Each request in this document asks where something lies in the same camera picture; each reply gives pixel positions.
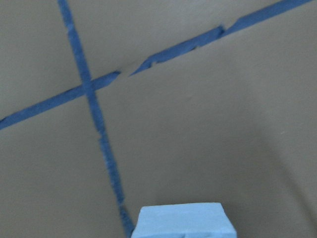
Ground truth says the light blue foam block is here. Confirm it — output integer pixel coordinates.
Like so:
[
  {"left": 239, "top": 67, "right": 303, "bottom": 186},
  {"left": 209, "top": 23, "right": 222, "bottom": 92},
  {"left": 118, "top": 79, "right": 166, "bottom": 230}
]
[{"left": 132, "top": 202, "right": 237, "bottom": 238}]

